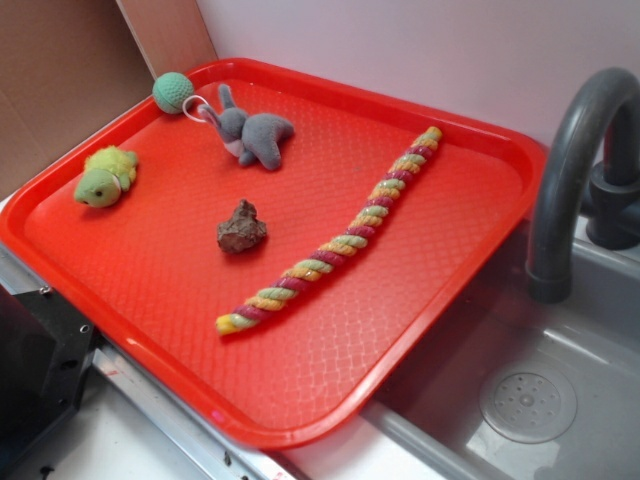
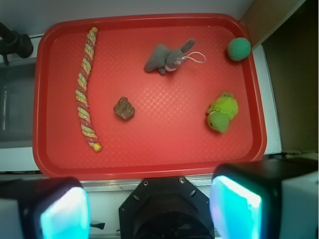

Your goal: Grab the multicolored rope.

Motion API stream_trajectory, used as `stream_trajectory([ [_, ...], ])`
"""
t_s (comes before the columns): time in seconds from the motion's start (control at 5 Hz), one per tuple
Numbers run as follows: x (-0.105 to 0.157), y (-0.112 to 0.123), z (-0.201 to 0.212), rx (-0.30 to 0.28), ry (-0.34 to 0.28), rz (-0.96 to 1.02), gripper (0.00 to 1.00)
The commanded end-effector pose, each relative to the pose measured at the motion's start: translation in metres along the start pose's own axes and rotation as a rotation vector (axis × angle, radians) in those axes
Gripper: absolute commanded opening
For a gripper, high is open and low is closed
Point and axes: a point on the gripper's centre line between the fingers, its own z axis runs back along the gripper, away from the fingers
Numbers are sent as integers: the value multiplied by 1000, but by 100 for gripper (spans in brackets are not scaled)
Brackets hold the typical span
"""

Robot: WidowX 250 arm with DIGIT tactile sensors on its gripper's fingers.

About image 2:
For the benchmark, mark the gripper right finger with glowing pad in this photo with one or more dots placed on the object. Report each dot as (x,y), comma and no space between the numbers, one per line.
(267,199)

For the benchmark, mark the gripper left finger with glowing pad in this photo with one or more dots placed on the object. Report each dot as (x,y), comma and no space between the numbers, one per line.
(56,208)

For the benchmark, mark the green plush frog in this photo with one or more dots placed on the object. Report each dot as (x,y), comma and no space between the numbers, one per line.
(221,112)

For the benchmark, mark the brown rough rock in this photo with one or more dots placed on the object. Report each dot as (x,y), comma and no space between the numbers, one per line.
(124,109)

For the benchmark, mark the red plastic tray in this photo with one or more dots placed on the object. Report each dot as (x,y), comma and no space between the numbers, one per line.
(84,67)

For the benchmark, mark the green textured ball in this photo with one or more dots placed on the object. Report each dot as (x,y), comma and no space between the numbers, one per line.
(238,49)

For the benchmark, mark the brown wooden shelf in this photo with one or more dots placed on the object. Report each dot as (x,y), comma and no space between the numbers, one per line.
(288,32)

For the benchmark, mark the black octagonal mount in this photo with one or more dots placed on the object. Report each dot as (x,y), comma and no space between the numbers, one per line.
(166,208)

